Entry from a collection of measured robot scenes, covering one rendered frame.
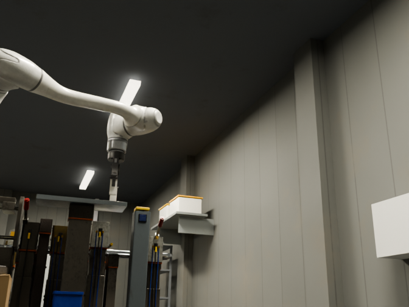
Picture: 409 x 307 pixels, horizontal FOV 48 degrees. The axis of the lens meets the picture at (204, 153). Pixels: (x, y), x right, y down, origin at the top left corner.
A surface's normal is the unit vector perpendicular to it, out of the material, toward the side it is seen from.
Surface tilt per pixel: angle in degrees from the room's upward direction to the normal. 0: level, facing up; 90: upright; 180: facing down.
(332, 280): 90
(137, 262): 90
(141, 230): 90
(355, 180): 90
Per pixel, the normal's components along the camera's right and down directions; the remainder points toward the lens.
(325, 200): 0.36, -0.31
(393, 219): -0.94, -0.14
